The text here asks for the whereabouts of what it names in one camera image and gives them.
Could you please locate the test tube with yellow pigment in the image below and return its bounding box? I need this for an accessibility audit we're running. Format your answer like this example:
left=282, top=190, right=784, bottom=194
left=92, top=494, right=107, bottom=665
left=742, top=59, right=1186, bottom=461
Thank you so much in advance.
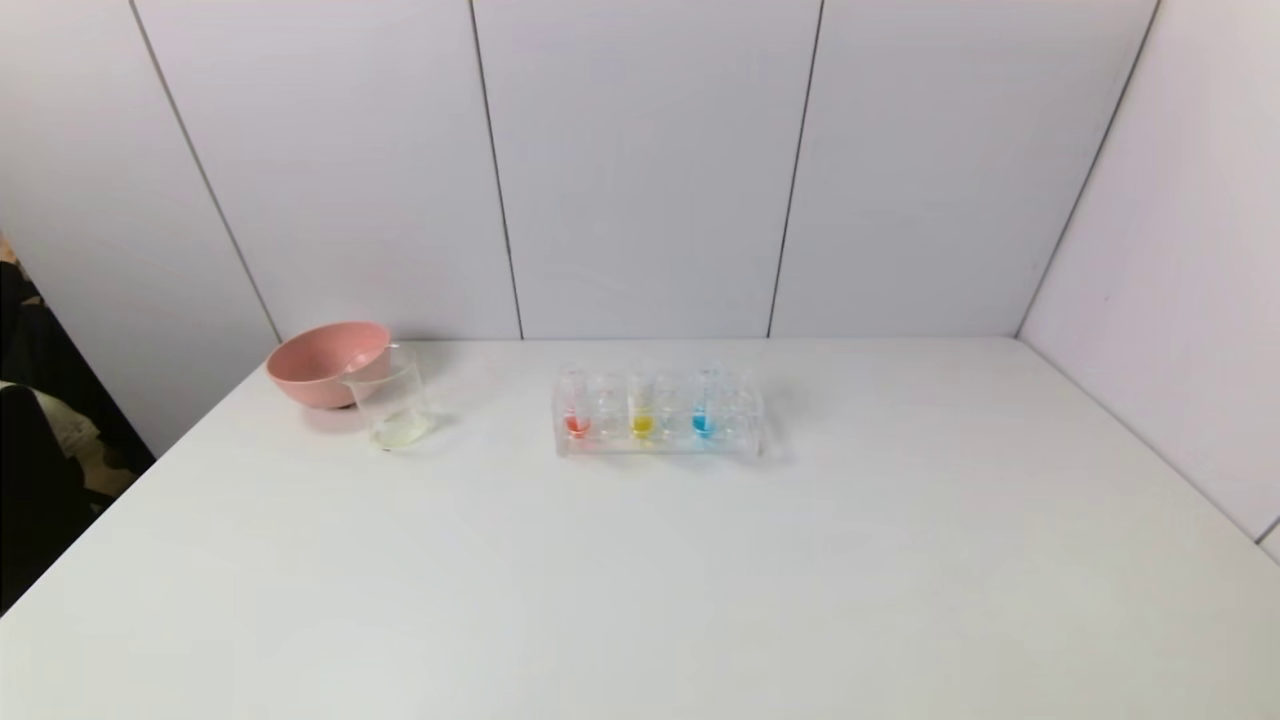
left=627, top=370, right=658, bottom=442

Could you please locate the test tube with red pigment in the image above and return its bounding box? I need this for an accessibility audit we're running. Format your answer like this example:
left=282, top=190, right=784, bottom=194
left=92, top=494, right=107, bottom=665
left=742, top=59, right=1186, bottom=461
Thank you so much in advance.
left=562, top=368, right=593, bottom=442

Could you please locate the test tube with blue pigment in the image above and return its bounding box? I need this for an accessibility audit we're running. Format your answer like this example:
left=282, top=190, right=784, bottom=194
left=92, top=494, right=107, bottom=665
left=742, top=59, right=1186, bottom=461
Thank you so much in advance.
left=691, top=366, right=721, bottom=442

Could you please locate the clear acrylic test tube rack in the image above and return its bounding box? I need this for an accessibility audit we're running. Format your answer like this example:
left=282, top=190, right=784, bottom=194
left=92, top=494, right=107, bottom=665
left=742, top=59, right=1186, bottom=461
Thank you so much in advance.
left=553, top=364, right=766, bottom=461

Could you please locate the clear glass beaker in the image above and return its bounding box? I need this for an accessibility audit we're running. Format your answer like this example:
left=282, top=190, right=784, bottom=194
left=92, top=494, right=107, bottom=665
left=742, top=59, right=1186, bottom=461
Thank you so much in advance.
left=341, top=345, right=437, bottom=453

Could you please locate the pink plastic bowl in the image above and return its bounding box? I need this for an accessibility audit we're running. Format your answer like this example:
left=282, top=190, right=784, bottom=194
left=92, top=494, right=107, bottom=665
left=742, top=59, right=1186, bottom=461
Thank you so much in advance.
left=265, top=321, right=393, bottom=410

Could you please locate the beige crumpled cloth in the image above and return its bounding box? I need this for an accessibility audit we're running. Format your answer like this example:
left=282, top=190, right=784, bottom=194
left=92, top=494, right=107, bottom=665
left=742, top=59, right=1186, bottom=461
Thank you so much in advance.
left=35, top=388, right=106, bottom=471

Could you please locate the black background furniture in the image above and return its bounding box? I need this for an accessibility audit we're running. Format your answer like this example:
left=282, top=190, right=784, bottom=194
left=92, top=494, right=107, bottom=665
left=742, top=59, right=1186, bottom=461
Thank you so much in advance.
left=0, top=235, right=156, bottom=613

